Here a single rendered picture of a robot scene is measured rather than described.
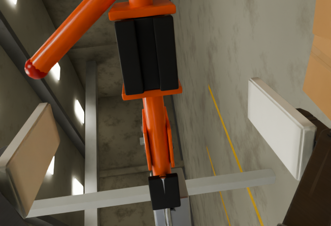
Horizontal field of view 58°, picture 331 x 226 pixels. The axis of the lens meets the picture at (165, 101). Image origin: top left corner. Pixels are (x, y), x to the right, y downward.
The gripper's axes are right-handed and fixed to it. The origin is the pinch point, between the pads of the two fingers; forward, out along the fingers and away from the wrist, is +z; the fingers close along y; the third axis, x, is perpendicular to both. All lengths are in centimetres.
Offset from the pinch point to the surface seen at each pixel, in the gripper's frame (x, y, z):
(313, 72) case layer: -37, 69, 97
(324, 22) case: -1.7, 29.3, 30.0
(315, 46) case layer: -26, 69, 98
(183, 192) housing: -16.6, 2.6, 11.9
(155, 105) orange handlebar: -4.1, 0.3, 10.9
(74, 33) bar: 3.6, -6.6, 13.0
